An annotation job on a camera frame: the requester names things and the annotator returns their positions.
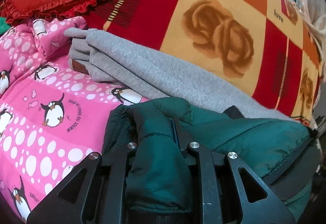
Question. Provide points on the pink penguin print blanket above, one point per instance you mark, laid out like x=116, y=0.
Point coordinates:
x=51, y=73

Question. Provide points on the dark green quilted jacket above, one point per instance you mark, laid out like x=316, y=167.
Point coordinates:
x=158, y=175

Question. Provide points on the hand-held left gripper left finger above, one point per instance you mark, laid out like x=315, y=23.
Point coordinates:
x=122, y=153

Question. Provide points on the green ruffled cushion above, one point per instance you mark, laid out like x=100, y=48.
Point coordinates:
x=3, y=25

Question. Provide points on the grey folded sweater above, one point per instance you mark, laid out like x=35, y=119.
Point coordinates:
x=152, y=71

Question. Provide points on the white patterned cloth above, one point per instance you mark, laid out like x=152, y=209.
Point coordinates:
x=315, y=25

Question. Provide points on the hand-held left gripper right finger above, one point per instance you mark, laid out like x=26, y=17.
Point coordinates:
x=201, y=162

